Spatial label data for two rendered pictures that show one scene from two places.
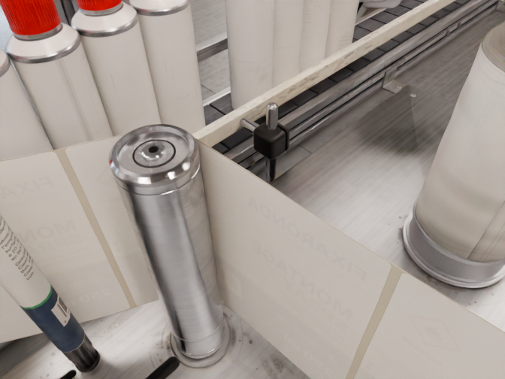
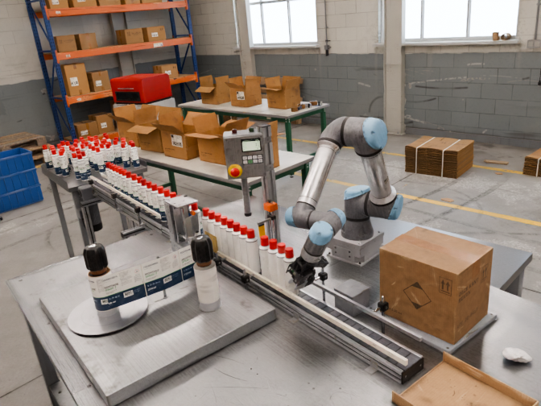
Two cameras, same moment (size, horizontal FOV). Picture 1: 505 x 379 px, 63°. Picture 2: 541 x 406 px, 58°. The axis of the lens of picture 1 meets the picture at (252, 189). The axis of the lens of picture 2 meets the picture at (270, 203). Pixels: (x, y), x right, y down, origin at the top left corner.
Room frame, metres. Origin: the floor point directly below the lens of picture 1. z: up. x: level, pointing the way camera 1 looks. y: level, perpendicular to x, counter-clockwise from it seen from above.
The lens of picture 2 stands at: (0.67, -1.81, 1.93)
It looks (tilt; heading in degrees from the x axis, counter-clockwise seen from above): 21 degrees down; 96
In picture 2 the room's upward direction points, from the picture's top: 5 degrees counter-clockwise
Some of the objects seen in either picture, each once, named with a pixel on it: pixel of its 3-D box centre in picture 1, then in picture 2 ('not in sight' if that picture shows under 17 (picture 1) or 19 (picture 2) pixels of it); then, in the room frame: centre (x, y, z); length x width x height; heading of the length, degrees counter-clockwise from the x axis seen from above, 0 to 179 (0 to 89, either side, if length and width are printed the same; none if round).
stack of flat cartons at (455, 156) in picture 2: not in sight; (439, 155); (2.08, 4.01, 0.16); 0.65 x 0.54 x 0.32; 145
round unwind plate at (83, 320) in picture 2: not in sight; (108, 312); (-0.19, -0.21, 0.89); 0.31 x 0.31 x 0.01
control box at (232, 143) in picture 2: not in sight; (245, 154); (0.35, 0.21, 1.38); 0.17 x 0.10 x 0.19; 8
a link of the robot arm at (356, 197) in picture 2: not in sight; (358, 200); (0.83, 0.31, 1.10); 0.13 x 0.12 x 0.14; 150
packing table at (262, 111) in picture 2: not in sight; (250, 132); (-0.28, 4.93, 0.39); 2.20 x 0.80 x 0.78; 140
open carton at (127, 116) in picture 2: not in sight; (135, 125); (-1.20, 3.08, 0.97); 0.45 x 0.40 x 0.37; 52
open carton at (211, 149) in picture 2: not in sight; (222, 138); (-0.15, 2.26, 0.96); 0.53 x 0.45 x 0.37; 52
